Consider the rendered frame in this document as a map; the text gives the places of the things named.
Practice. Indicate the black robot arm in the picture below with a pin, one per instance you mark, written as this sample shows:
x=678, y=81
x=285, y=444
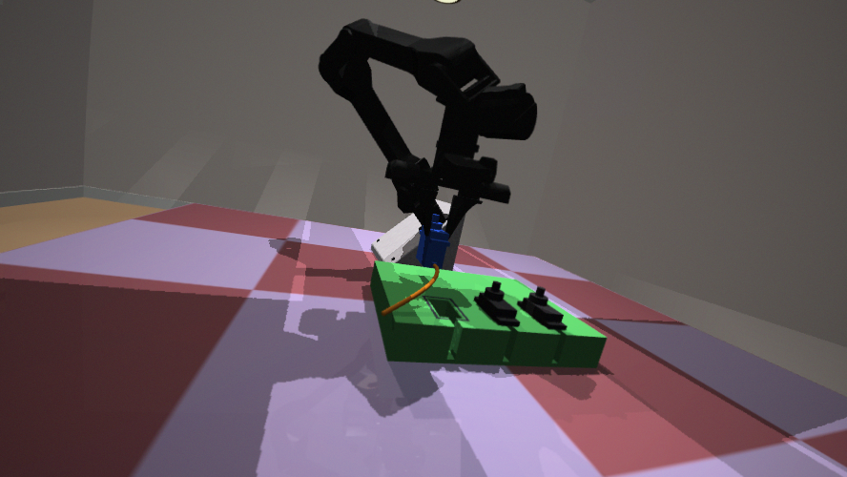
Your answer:
x=442, y=66

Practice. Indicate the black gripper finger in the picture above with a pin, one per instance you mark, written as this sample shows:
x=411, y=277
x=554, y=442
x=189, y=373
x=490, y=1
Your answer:
x=426, y=199
x=459, y=207

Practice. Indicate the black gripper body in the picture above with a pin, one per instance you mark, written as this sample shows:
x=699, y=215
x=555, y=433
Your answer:
x=410, y=172

